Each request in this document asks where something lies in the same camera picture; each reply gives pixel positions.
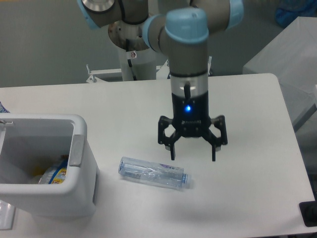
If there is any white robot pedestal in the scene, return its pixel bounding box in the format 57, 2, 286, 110
107, 19, 169, 81

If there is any blue patterned object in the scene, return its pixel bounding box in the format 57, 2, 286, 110
0, 102, 10, 113

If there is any white pedestal foot bracket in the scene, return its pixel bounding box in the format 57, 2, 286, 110
86, 64, 123, 83

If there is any yellow white trash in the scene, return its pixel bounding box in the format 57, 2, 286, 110
29, 165, 48, 184

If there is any blue plastic bag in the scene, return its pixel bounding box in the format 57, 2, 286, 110
274, 0, 317, 28

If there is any grey covered side table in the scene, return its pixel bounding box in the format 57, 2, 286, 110
243, 17, 317, 131

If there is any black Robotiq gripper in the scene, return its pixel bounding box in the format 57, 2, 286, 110
157, 91, 229, 162

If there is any black clamp mount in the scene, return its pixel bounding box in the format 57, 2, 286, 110
299, 201, 317, 227

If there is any blue snack wrapper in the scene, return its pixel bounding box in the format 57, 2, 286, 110
38, 155, 69, 184

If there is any white trash can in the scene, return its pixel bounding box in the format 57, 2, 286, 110
0, 113, 100, 217

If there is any clear crushed plastic bottle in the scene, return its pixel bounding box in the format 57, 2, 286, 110
118, 157, 193, 190

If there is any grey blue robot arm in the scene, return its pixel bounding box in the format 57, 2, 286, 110
78, 0, 244, 155

